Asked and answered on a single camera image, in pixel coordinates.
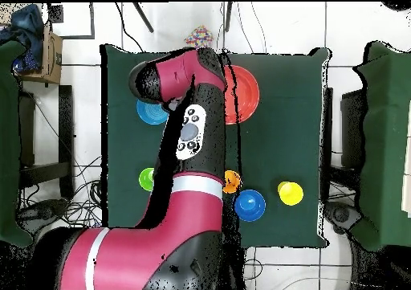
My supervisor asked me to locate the small light blue bowl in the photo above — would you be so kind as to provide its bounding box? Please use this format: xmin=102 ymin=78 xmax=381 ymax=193
xmin=136 ymin=98 xmax=170 ymax=126

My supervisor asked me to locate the wide orange-red bowl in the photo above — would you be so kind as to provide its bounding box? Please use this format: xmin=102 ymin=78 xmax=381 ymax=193
xmin=223 ymin=64 xmax=261 ymax=125

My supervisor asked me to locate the orange plastic cup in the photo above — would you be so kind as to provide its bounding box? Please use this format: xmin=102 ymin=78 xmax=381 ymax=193
xmin=222 ymin=170 xmax=242 ymax=194

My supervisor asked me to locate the green plastic cup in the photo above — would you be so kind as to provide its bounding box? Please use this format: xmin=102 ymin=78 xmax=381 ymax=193
xmin=138 ymin=167 xmax=156 ymax=192

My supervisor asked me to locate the small dark blue bowl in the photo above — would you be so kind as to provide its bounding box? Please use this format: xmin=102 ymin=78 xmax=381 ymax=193
xmin=233 ymin=189 xmax=267 ymax=223

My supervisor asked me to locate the yellow plastic cup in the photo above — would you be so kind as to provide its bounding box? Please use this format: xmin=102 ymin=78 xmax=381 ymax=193
xmin=277 ymin=181 xmax=304 ymax=206

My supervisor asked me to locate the dark green tablecloth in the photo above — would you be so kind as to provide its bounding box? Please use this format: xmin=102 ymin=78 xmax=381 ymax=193
xmin=100 ymin=43 xmax=332 ymax=249

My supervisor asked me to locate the black tripod leg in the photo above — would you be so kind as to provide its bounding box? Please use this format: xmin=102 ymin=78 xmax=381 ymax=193
xmin=132 ymin=2 xmax=155 ymax=34
xmin=224 ymin=2 xmax=233 ymax=32

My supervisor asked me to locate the cardboard box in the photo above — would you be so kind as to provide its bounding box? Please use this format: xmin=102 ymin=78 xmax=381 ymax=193
xmin=18 ymin=24 xmax=63 ymax=85

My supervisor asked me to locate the green cloth covered table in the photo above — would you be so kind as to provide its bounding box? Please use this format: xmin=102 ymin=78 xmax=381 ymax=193
xmin=349 ymin=41 xmax=411 ymax=252
xmin=0 ymin=40 xmax=33 ymax=247

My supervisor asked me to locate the blue cloth bundle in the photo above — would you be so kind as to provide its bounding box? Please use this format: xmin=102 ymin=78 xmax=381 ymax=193
xmin=0 ymin=3 xmax=44 ymax=74

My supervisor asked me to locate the tangle of floor cables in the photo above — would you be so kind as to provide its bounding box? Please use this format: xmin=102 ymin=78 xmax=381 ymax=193
xmin=18 ymin=154 xmax=104 ymax=230

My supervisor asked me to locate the black stool frame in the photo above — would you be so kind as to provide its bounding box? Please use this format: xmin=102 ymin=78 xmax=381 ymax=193
xmin=320 ymin=87 xmax=367 ymax=182
xmin=18 ymin=84 xmax=75 ymax=201

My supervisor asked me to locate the black pedestal foot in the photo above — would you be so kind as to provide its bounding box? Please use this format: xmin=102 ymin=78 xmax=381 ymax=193
xmin=324 ymin=201 xmax=364 ymax=235
xmin=18 ymin=198 xmax=70 ymax=230

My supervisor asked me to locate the black rectangular frame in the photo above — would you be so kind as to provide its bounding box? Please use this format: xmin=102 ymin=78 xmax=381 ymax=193
xmin=47 ymin=2 xmax=96 ymax=40

